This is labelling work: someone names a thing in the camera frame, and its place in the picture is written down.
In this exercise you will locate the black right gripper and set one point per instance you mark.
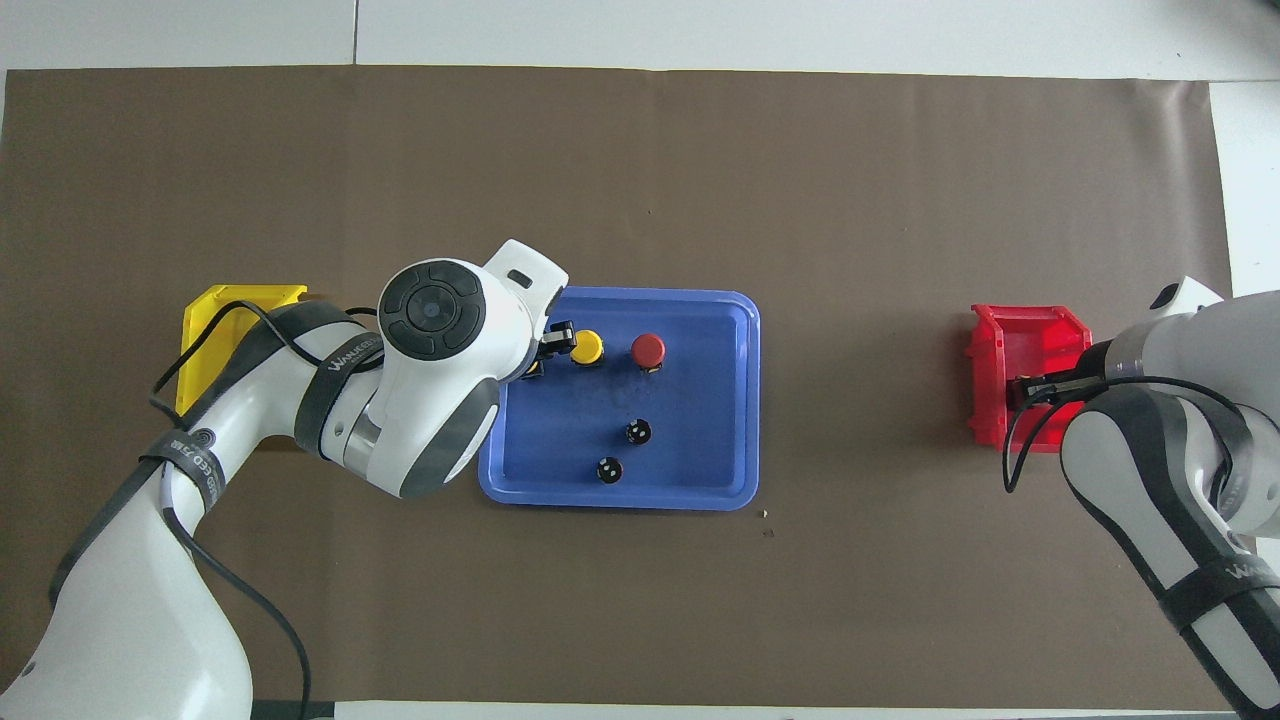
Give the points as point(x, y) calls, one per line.
point(1099, 365)

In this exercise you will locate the blue plastic tray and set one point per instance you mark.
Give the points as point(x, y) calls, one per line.
point(700, 400)

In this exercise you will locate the red push button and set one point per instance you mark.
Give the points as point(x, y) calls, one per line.
point(648, 349)

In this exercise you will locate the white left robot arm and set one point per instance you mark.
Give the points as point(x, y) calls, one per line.
point(120, 620)

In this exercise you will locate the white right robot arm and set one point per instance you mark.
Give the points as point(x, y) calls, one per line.
point(1200, 340)

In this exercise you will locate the brown paper table mat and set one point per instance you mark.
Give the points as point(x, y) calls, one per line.
point(640, 180)

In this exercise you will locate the red plastic bin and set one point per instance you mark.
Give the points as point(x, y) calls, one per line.
point(1000, 340)

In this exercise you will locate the yellow plastic bin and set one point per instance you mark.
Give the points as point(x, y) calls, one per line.
point(200, 330)

